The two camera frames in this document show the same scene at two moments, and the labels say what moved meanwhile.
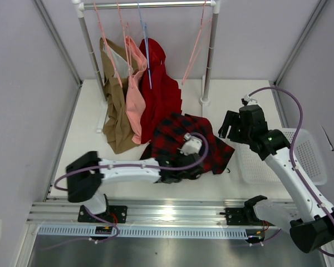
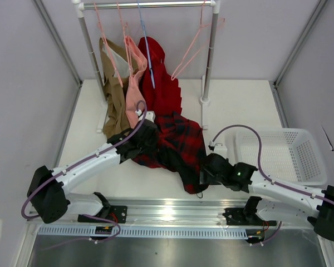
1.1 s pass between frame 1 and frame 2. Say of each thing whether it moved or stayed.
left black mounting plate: stayed
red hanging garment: stayed
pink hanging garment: stayed
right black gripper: moved
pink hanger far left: stayed
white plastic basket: stayed
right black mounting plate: stayed
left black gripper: moved
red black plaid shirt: moved
